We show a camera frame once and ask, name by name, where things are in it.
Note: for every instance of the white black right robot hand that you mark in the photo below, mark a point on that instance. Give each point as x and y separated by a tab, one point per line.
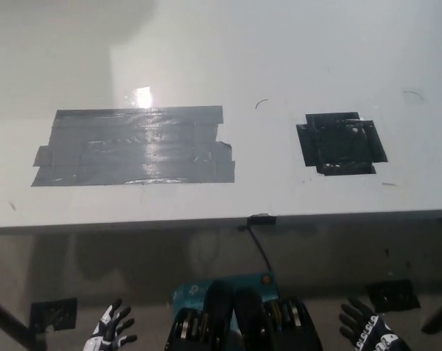
371	329

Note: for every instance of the black tape floor mark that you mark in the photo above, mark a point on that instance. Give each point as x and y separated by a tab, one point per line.
393	296
54	314

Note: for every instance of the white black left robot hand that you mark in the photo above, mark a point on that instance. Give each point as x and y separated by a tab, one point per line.
107	329

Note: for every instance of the black table leg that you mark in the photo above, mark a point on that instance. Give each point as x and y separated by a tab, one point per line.
5	321
440	314

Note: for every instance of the grey duct tape patch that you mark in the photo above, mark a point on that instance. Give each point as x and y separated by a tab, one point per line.
137	146

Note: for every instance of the black tape patch on desk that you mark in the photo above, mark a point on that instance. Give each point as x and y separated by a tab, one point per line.
341	146

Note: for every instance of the black teal robot torso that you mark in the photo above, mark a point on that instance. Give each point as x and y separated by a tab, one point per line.
241	318

